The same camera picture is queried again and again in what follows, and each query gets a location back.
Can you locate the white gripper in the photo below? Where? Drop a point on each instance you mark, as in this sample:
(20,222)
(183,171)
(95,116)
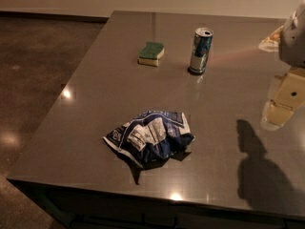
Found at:
(293,43)

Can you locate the blue chip bag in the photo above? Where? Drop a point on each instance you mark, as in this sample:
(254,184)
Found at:
(151,136)

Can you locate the green and yellow sponge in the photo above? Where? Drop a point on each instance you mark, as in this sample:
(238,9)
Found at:
(151,54)

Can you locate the blue and silver drink can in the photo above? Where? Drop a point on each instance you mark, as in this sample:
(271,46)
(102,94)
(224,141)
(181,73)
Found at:
(202,42)

